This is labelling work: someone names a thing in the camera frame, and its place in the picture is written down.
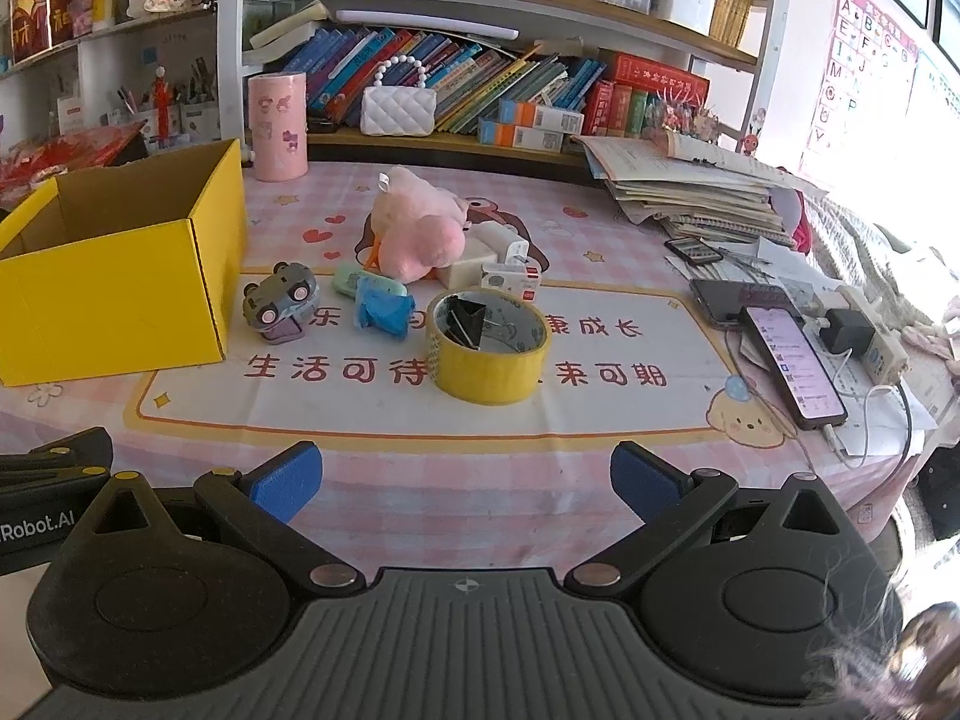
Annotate stack of papers and notebooks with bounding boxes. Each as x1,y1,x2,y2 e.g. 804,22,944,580
574,131,826,245

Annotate white cups of pens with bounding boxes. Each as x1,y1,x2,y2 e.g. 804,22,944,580
112,60,220,140

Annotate mint green case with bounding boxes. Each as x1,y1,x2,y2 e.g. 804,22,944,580
332,262,410,302

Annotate pink cylindrical container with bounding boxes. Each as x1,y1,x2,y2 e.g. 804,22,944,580
247,71,308,182

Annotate pink plush toy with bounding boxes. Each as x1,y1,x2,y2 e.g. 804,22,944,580
360,167,467,280

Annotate alphabet wall poster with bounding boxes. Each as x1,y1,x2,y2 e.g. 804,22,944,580
799,0,920,181

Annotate yellow tape roll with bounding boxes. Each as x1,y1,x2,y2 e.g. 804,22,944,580
426,289,554,406

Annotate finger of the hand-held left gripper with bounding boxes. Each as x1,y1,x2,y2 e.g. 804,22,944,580
0,427,113,492

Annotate black binder clip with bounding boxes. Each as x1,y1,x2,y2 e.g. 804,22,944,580
442,296,518,352

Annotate dark smartphone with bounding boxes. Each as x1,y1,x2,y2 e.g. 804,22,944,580
690,279,803,327

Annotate white eraser block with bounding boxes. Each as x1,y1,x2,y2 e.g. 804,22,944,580
439,259,497,291

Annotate white quilted handbag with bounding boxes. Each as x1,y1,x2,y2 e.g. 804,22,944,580
361,58,436,137

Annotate stack of flat books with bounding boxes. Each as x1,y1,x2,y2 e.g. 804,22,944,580
241,0,335,65

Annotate black charger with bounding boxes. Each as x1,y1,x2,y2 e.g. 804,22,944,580
817,307,875,353

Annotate grey-blue toy car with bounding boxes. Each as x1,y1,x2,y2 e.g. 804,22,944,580
241,262,317,342

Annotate red festive figurine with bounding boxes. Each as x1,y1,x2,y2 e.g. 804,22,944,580
7,0,92,65

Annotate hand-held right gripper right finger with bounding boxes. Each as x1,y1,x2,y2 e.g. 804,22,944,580
566,441,875,593

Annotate grey knitted blanket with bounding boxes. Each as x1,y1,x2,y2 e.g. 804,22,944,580
810,195,960,331

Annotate white box with red label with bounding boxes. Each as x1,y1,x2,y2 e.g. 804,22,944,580
480,264,542,299

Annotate orange and blue box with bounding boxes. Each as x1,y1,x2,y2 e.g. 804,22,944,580
499,100,584,133
478,120,563,153

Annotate yellow cardboard box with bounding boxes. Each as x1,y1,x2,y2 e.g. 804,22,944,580
0,139,248,389

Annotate white charger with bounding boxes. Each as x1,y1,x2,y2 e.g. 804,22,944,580
465,221,530,267

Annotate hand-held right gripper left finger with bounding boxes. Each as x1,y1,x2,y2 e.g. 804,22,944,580
75,441,365,595

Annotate red plastic wrap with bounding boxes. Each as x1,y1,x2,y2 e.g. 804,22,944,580
0,124,149,202

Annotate white power strip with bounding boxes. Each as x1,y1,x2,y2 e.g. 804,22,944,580
836,285,908,387

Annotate red and white doll figure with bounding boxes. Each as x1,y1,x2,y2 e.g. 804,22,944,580
150,67,170,140

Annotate white and wooden bookshelf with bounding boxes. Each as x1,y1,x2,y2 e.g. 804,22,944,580
217,0,796,181

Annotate smartphone with lit screen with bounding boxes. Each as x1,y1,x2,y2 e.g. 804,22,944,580
739,306,848,430

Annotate row of red books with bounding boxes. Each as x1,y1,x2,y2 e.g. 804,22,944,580
583,52,710,137

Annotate blue bag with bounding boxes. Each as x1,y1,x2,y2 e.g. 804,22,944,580
354,277,416,335

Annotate small patterned phone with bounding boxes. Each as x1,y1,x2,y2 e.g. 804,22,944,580
666,238,722,265

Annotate row of blue books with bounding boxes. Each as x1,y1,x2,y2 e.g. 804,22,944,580
281,26,608,136

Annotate white cable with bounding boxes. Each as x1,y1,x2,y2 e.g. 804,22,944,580
821,382,914,466

